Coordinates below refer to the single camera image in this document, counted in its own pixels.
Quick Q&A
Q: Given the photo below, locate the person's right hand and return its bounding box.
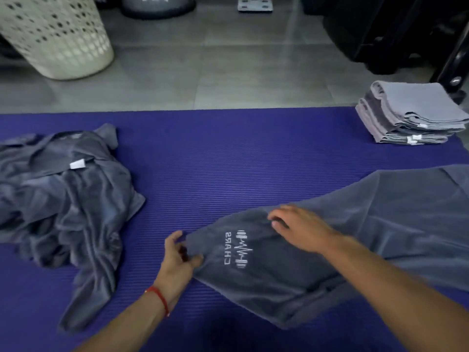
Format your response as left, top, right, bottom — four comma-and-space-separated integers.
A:
267, 204, 349, 255

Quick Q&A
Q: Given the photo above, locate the person's right forearm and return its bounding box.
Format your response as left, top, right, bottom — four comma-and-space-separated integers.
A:
324, 234, 469, 352

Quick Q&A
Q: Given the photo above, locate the grey balance dome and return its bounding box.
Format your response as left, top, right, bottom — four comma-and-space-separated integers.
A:
121, 0, 197, 20

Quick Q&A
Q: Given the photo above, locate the person's left hand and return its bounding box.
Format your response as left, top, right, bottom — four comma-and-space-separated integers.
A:
153, 230, 204, 313

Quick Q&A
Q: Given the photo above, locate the black weight stack machine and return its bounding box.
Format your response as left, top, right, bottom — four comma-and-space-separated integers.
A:
300, 0, 469, 103

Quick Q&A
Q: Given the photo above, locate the person's left forearm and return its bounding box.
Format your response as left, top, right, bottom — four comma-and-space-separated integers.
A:
73, 289, 168, 352

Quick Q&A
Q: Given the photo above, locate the white perforated laundry basket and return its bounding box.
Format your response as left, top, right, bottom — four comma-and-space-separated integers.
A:
0, 0, 115, 81

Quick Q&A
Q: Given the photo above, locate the red string bracelet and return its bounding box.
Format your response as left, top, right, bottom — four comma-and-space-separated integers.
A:
145, 286, 171, 318

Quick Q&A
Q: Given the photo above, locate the pile of dark grey towels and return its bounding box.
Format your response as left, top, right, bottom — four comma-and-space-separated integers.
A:
0, 123, 146, 334

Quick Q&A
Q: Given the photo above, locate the white bathroom scale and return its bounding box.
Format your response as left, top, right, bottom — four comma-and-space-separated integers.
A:
237, 0, 274, 14

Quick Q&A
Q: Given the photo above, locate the purple ribbed mat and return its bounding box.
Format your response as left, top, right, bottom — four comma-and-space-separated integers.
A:
0, 107, 469, 352

